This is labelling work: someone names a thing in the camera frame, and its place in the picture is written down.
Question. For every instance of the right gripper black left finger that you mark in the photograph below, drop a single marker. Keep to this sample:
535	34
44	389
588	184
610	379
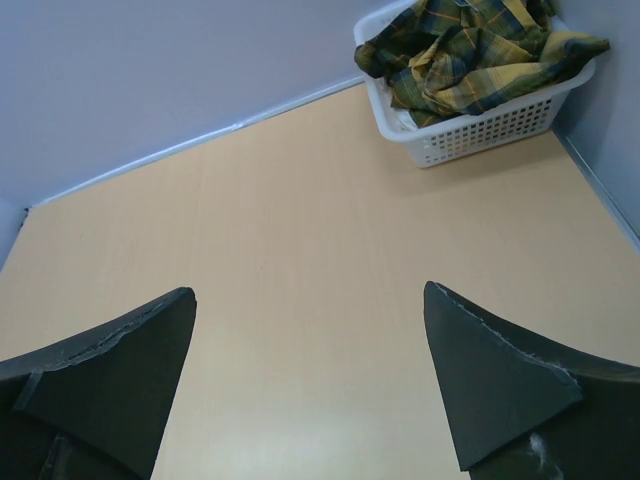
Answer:
96	405

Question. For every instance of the yellow plaid long sleeve shirt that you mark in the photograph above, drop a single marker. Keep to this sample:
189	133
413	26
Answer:
443	59

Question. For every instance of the white plastic laundry basket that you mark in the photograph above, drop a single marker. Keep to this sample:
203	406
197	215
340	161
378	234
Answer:
467	134

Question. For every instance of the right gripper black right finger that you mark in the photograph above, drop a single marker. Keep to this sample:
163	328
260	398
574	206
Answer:
522	406

